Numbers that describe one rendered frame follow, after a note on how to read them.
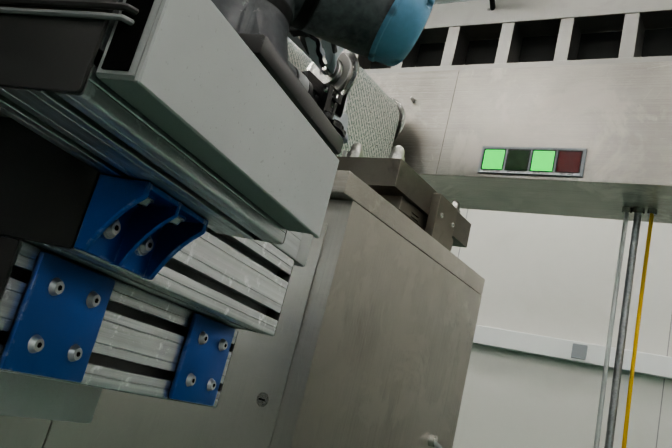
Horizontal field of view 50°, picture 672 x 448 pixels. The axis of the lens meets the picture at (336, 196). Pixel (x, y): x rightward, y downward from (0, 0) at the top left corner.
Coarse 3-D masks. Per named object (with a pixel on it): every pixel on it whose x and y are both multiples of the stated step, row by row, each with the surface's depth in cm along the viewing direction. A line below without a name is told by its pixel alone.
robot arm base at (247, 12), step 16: (224, 0) 71; (240, 0) 72; (256, 0) 73; (272, 0) 74; (224, 16) 70; (240, 16) 71; (256, 16) 72; (272, 16) 74; (288, 16) 76; (240, 32) 71; (256, 32) 71; (272, 32) 73; (288, 32) 78; (288, 64) 76
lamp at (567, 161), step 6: (564, 156) 166; (570, 156) 165; (576, 156) 164; (558, 162) 166; (564, 162) 165; (570, 162) 164; (576, 162) 164; (558, 168) 165; (564, 168) 165; (570, 168) 164; (576, 168) 163
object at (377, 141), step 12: (348, 96) 163; (348, 108) 163; (360, 108) 168; (348, 120) 164; (360, 120) 168; (372, 120) 172; (348, 132) 164; (360, 132) 168; (372, 132) 173; (384, 132) 178; (348, 144) 164; (372, 144) 173; (384, 144) 178; (372, 156) 173; (384, 156) 178
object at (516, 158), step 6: (510, 150) 173; (516, 150) 172; (522, 150) 172; (510, 156) 173; (516, 156) 172; (522, 156) 171; (528, 156) 170; (510, 162) 172; (516, 162) 171; (522, 162) 170; (510, 168) 171; (516, 168) 171; (522, 168) 170
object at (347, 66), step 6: (342, 54) 167; (342, 60) 166; (348, 60) 165; (312, 66) 170; (348, 66) 164; (342, 72) 165; (348, 72) 164; (342, 78) 164; (348, 78) 164; (336, 84) 164; (342, 84) 164; (324, 90) 166; (342, 102) 168; (336, 108) 171; (342, 108) 170
